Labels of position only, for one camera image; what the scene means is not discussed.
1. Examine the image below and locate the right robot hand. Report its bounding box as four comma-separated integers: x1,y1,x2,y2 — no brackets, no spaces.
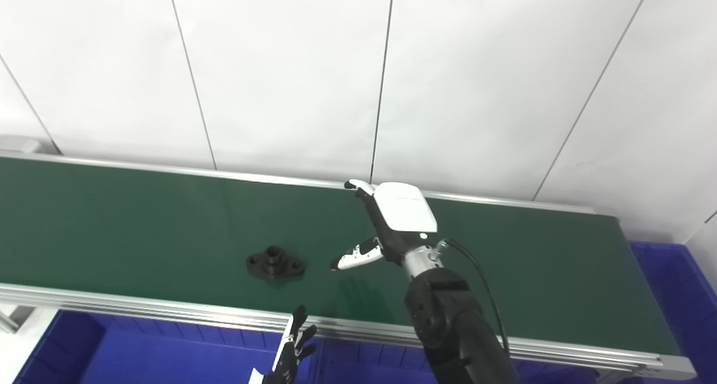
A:
330,179,439,271

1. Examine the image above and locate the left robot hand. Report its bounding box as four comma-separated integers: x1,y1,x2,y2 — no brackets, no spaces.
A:
249,305,318,384

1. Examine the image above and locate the black flange part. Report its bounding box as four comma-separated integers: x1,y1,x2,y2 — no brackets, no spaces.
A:
246,245,307,281

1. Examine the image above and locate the blue plastic bin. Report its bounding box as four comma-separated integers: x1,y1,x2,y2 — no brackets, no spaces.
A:
311,339,608,384
627,241,717,384
14,310,321,384

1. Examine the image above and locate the green conveyor belt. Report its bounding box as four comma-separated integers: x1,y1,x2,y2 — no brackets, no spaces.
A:
0,151,697,381
0,157,682,358

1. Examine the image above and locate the grey conveyor end cover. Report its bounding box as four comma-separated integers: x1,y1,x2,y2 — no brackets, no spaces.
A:
0,138,43,154

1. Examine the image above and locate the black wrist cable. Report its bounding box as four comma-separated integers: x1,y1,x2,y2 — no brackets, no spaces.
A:
436,238,511,358

